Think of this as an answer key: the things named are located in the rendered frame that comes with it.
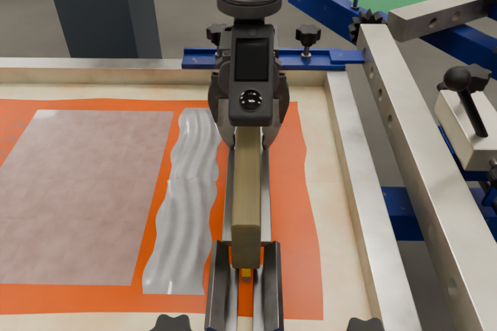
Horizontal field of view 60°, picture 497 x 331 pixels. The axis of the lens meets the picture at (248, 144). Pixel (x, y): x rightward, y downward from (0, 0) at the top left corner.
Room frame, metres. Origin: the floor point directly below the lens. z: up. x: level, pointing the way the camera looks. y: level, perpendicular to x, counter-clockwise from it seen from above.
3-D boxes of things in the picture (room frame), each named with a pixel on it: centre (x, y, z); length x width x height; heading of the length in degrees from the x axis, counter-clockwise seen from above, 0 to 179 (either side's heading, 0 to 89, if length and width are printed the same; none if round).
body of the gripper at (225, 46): (0.47, 0.00, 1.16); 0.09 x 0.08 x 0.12; 179
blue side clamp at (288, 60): (0.72, -0.03, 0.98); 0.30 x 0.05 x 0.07; 89
